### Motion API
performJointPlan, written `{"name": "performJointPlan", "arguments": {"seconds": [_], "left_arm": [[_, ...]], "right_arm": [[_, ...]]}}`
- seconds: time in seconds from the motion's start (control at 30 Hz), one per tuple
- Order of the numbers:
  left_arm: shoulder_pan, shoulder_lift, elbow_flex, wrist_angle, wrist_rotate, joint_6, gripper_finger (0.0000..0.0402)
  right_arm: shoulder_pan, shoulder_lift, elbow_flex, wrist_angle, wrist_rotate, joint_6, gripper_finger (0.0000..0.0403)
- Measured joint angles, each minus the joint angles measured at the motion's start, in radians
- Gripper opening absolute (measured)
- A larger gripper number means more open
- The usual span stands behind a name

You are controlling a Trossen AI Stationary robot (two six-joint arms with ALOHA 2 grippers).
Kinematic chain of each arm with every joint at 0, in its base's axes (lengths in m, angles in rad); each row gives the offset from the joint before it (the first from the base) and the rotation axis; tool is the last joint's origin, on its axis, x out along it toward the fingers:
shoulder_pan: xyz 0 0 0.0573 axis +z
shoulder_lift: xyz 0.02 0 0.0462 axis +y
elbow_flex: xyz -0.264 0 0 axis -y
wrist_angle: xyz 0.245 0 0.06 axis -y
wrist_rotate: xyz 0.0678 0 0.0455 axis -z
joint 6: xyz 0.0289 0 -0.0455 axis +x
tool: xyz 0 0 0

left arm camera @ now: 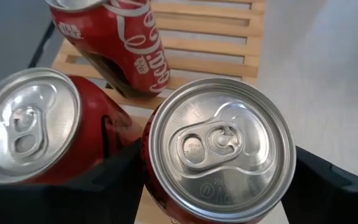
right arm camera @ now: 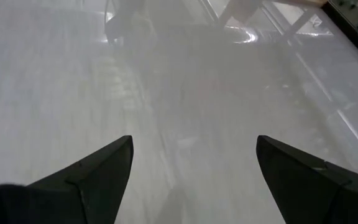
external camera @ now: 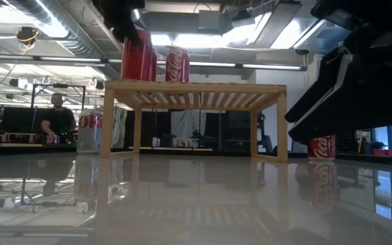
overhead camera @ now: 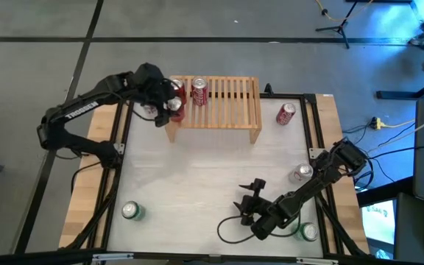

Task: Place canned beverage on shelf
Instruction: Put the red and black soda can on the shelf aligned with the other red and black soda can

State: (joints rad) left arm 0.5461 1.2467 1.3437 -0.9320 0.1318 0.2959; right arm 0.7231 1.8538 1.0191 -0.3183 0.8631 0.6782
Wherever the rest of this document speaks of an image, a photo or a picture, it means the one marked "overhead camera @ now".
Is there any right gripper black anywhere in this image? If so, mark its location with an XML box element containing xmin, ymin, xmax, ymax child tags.
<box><xmin>233</xmin><ymin>179</ymin><xmax>294</xmax><ymax>241</ymax></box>

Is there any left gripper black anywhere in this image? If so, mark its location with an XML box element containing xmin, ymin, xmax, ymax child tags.
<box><xmin>134</xmin><ymin>63</ymin><xmax>186</xmax><ymax>128</ymax></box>

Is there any red soda can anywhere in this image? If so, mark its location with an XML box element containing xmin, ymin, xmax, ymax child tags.
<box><xmin>166</xmin><ymin>96</ymin><xmax>186</xmax><ymax>123</ymax></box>
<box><xmin>172</xmin><ymin>77</ymin><xmax>188</xmax><ymax>106</ymax></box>

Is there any red Coca-Cola can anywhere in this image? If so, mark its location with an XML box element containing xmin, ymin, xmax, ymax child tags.
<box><xmin>191</xmin><ymin>76</ymin><xmax>210</xmax><ymax>107</ymax></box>
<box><xmin>275</xmin><ymin>102</ymin><xmax>297</xmax><ymax>126</ymax></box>

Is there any wooden slatted shelf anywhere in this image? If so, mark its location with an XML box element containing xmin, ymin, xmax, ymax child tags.
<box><xmin>163</xmin><ymin>75</ymin><xmax>263</xmax><ymax>145</ymax></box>

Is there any green Sprite can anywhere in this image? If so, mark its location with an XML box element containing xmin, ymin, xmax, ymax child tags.
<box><xmin>294</xmin><ymin>222</ymin><xmax>319</xmax><ymax>243</ymax></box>
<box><xmin>121</xmin><ymin>200</ymin><xmax>146</xmax><ymax>222</ymax></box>

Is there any monitor screen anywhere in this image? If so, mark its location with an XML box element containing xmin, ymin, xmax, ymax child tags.
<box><xmin>361</xmin><ymin>198</ymin><xmax>398</xmax><ymax>247</ymax></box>

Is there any yellow power plug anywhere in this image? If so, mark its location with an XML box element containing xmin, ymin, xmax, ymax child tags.
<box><xmin>371</xmin><ymin>116</ymin><xmax>388</xmax><ymax>131</ymax></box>

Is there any black stand base bar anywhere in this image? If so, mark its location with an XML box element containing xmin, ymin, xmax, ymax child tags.
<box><xmin>376</xmin><ymin>72</ymin><xmax>424</xmax><ymax>102</ymax></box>

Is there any black tripod stand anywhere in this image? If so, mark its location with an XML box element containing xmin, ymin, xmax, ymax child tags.
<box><xmin>314</xmin><ymin>0</ymin><xmax>361</xmax><ymax>50</ymax></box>

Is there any black overhead beam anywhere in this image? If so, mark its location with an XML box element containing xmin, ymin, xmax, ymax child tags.
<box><xmin>0</xmin><ymin>248</ymin><xmax>424</xmax><ymax>265</ymax></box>

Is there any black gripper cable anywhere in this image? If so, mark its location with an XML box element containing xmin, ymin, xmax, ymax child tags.
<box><xmin>216</xmin><ymin>214</ymin><xmax>301</xmax><ymax>245</ymax></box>

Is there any white frame bracket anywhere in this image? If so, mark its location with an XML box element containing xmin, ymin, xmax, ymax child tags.
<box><xmin>91</xmin><ymin>252</ymin><xmax>135</xmax><ymax>264</ymax></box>
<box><xmin>295</xmin><ymin>257</ymin><xmax>339</xmax><ymax>265</ymax></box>

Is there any black diagonal frame strut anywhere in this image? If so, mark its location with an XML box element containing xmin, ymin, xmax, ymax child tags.
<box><xmin>317</xmin><ymin>194</ymin><xmax>370</xmax><ymax>257</ymax></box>
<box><xmin>60</xmin><ymin>189</ymin><xmax>119</xmax><ymax>251</ymax></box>

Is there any black aluminium table frame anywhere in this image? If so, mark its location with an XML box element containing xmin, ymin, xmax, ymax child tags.
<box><xmin>86</xmin><ymin>90</ymin><xmax>345</xmax><ymax>258</ymax></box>

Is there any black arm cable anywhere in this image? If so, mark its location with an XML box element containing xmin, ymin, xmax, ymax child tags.
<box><xmin>71</xmin><ymin>160</ymin><xmax>103</xmax><ymax>194</ymax></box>

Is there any white cable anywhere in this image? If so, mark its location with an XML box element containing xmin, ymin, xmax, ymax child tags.
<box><xmin>366</xmin><ymin>108</ymin><xmax>424</xmax><ymax>154</ymax></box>

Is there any black floor cable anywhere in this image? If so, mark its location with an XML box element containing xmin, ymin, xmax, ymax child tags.
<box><xmin>342</xmin><ymin>123</ymin><xmax>424</xmax><ymax>192</ymax></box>

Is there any yellow cable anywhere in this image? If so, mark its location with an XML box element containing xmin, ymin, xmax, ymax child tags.
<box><xmin>314</xmin><ymin>0</ymin><xmax>375</xmax><ymax>22</ymax></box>

